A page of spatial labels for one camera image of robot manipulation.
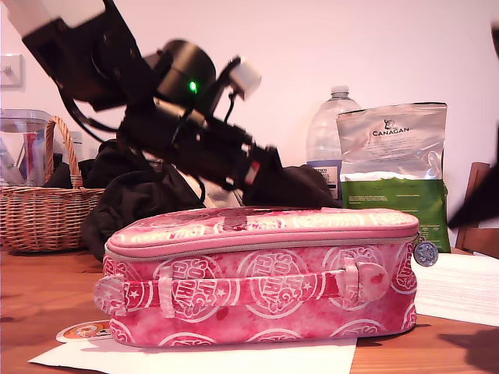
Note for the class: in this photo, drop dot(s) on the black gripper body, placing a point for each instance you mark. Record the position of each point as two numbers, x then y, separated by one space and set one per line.
218 152

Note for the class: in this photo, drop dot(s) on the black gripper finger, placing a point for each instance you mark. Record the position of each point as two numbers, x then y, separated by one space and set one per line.
483 202
277 191

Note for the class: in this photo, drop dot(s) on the pink printed zip bag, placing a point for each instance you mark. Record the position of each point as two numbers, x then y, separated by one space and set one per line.
273 323

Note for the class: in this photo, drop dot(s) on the wooden chair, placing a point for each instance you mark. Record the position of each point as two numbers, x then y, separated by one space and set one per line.
479 241

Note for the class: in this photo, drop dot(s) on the large clear water bottle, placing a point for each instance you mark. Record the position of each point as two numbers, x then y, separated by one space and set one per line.
325 132

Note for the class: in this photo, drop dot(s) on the printed white paper stack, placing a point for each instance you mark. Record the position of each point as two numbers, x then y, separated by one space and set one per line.
456 288

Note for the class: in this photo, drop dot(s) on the black jacket with grey lining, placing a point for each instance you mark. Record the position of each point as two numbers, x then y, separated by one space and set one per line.
128 202

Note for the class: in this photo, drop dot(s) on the green and silver food pouch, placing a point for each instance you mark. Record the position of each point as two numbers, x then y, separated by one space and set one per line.
390 156

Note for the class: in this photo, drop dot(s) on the blank white paper sheet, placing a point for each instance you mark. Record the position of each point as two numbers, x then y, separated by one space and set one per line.
195 360

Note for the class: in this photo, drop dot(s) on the wicker basket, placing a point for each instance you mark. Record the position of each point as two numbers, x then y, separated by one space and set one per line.
39 218

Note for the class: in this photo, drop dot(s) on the clear plastic container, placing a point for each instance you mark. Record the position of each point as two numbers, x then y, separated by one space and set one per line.
23 148

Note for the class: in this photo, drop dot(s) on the round orange white sticker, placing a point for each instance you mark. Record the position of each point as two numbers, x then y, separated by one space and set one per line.
83 331

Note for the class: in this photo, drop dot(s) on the arm pale camera box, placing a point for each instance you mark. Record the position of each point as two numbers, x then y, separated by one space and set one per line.
245 78

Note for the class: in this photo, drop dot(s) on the white wall switch plate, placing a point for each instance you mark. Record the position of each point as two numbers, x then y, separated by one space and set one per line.
11 72

